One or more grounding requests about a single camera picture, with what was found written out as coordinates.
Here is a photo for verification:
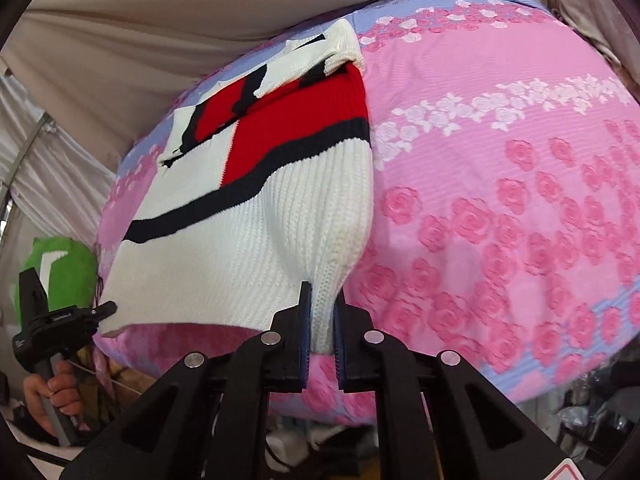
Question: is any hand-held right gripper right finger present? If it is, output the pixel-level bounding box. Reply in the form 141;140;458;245
332;292;567;480

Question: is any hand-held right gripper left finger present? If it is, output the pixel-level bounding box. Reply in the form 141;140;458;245
60;282;313;480

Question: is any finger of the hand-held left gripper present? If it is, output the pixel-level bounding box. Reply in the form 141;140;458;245
82;301;119;323

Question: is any white red navy knitted sweater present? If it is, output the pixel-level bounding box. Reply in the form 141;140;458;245
97;17;376;356

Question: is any person's left hand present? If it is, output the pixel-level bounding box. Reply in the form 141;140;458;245
22;359;83;437

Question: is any white cloth under bed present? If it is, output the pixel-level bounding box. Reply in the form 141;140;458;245
265;410;341;461

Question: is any white pleated curtain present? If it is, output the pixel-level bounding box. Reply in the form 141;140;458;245
0;75;118;241

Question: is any pink floral bed cover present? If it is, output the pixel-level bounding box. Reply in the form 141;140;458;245
97;0;640;428

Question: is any dark clutter pile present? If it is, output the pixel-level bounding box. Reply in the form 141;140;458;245
560;355;640;468

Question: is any beige fabric backdrop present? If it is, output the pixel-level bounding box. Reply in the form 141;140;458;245
0;0;640;176

